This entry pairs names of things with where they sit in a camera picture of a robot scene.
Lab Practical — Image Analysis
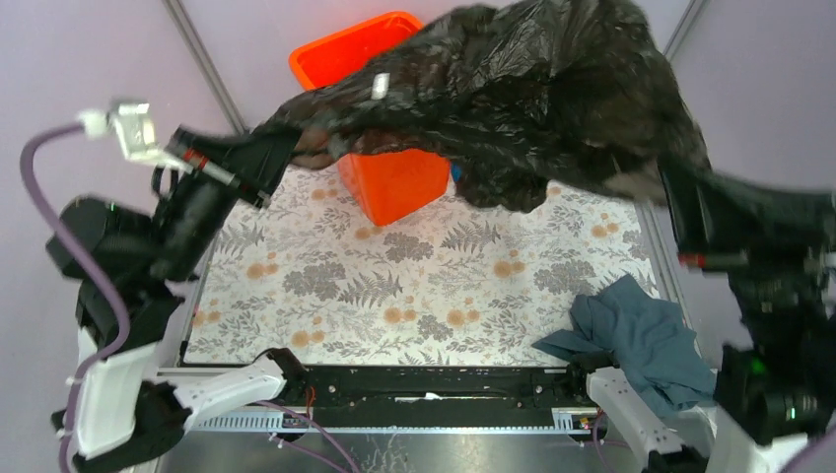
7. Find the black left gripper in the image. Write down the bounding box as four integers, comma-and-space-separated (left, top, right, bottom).
156, 119, 314, 277

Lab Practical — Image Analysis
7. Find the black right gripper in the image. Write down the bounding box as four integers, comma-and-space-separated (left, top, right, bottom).
643, 135, 821, 339

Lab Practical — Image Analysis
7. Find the black plastic trash bag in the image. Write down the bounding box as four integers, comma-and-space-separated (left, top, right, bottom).
256, 1, 711, 213

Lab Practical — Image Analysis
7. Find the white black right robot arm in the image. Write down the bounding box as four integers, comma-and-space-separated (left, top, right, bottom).
565, 158, 835, 472

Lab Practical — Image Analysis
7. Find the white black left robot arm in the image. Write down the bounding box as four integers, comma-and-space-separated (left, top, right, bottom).
42, 128, 308, 472

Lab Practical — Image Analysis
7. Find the orange plastic trash bin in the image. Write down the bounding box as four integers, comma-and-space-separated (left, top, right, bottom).
288, 10, 453, 228

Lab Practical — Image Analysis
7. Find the floral patterned table mat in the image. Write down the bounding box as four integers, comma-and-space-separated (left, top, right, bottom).
182, 169, 659, 366

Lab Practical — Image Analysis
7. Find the grey-blue cloth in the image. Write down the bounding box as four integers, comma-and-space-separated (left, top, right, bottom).
532, 275, 716, 418

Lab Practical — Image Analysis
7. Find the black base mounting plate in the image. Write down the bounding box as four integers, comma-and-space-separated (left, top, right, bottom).
274, 365, 592, 430

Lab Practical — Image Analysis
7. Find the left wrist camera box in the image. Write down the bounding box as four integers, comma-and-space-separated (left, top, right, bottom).
77, 99, 185, 170

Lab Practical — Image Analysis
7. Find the aluminium front rail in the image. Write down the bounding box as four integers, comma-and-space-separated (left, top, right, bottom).
148, 367, 598, 435

